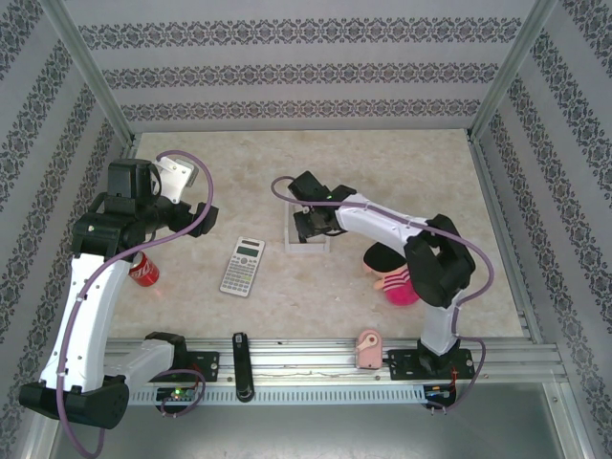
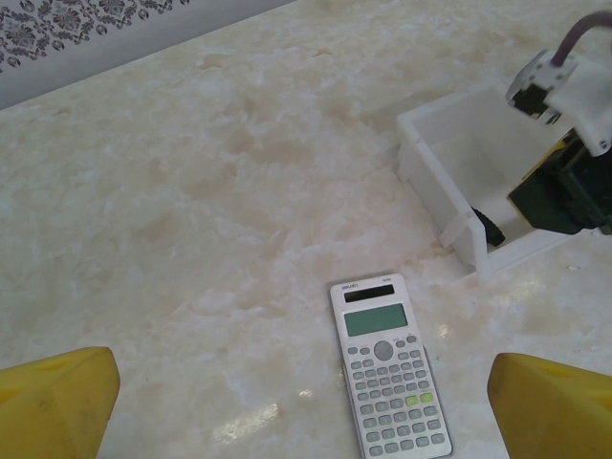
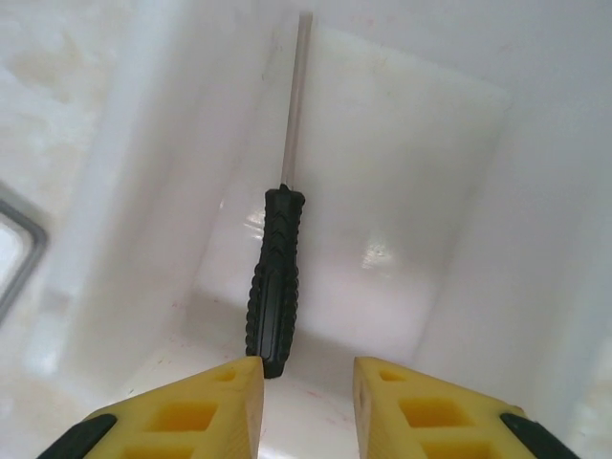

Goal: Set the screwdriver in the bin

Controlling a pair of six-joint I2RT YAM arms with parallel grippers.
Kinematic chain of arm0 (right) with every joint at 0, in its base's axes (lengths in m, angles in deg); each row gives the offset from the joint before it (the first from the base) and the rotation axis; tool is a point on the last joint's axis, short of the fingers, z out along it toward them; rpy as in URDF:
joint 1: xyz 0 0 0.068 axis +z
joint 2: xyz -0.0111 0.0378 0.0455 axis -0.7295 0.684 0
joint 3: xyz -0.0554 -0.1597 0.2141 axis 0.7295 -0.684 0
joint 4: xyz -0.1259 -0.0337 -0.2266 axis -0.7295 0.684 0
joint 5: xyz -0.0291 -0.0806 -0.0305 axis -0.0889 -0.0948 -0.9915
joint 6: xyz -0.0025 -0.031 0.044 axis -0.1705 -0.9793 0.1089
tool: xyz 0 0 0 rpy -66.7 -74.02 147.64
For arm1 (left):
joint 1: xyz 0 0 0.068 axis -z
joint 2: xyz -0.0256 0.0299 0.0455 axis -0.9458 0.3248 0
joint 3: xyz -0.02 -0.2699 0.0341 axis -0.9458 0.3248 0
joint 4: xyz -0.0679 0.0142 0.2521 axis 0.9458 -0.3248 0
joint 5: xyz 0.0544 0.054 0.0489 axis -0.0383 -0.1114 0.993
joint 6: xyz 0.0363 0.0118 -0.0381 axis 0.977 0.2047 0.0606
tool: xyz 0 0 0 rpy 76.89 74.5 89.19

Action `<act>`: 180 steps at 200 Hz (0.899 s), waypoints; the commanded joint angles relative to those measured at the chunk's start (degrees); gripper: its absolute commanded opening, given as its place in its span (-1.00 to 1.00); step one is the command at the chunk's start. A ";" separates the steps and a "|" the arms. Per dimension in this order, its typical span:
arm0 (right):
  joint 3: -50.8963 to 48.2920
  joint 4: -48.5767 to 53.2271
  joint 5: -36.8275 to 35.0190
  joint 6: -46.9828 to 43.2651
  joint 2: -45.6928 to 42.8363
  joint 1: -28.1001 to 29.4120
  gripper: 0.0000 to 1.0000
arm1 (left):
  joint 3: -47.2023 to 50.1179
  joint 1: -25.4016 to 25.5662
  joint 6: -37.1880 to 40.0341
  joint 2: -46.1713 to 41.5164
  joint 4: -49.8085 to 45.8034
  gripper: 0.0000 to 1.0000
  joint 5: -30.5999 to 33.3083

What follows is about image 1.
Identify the clear white plastic bin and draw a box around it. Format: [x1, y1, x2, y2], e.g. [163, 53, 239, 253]
[282, 197, 333, 255]

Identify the grey scientific calculator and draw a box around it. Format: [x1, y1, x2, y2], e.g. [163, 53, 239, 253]
[219, 235, 267, 298]

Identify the red soda can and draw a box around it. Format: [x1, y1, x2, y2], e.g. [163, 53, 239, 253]
[128, 251, 162, 289]

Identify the pink striped plush doll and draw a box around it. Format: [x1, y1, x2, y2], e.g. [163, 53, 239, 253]
[361, 240, 423, 308]

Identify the pink tape dispenser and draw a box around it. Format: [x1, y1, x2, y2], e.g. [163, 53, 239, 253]
[356, 328, 383, 370]

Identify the black stapler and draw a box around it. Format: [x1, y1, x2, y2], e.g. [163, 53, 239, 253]
[231, 331, 256, 404]

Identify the green lit circuit board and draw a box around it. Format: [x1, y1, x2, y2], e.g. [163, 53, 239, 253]
[155, 385, 202, 404]

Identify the small circuit board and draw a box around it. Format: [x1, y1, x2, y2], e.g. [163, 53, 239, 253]
[424, 384, 458, 403]

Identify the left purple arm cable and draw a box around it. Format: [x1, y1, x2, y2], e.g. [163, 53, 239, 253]
[55, 149, 215, 456]

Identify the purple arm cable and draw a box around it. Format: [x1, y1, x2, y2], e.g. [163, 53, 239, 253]
[55, 149, 215, 456]
[271, 175, 496, 416]

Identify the aluminium mounting rail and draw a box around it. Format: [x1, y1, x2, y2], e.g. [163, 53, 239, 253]
[103, 336, 561, 384]

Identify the aluminium frame post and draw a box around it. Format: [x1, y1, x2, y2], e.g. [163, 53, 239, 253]
[467, 0, 559, 142]
[40, 0, 140, 150]

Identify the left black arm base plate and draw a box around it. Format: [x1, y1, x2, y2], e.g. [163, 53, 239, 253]
[185, 350, 221, 384]

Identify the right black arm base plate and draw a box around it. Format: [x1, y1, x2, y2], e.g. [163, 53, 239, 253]
[385, 347, 475, 383]

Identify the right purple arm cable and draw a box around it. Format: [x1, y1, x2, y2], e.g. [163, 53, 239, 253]
[271, 175, 496, 416]

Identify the white slotted cable duct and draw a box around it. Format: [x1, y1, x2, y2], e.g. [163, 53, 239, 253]
[127, 383, 427, 406]

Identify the aluminium side rail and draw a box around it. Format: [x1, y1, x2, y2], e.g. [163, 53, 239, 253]
[468, 136, 563, 348]

